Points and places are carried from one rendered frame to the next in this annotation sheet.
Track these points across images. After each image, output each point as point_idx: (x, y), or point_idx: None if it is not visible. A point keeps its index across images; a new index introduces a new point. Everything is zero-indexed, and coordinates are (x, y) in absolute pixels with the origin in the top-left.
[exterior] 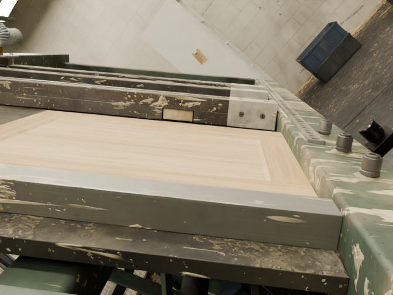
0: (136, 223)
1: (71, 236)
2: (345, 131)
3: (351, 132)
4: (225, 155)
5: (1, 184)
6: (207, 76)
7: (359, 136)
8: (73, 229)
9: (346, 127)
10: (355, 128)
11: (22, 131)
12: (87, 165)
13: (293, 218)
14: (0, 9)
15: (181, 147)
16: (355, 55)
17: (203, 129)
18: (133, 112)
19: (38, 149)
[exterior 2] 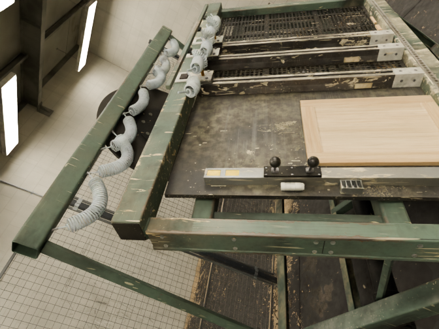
0: (419, 185)
1: (402, 193)
2: (421, 6)
3: (426, 7)
4: (419, 130)
5: (372, 179)
6: (327, 2)
7: (435, 12)
8: (400, 190)
9: (421, 0)
10: (430, 3)
11: (318, 129)
12: (375, 155)
13: None
14: None
15: (394, 126)
16: None
17: (390, 102)
18: (337, 88)
19: (343, 144)
